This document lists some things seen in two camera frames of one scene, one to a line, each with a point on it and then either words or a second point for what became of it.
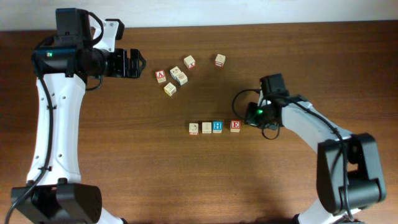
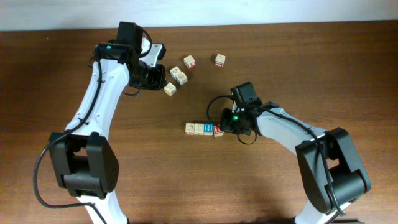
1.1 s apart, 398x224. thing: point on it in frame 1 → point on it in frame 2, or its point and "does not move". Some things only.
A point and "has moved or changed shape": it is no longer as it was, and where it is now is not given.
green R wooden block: x=206 y=127 → x=198 y=129
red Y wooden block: x=189 y=61 does not move
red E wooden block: x=235 y=126 has moved or changed shape
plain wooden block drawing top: x=181 y=78 does not move
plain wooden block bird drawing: x=170 y=89 does not move
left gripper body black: x=117 y=63 → x=147 y=76
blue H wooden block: x=217 y=127 → x=208 y=129
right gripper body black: x=258 y=116 → x=232 y=122
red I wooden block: x=219 y=60 does not move
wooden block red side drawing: x=193 y=129 has moved or changed shape
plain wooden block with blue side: x=174 y=71 does not move
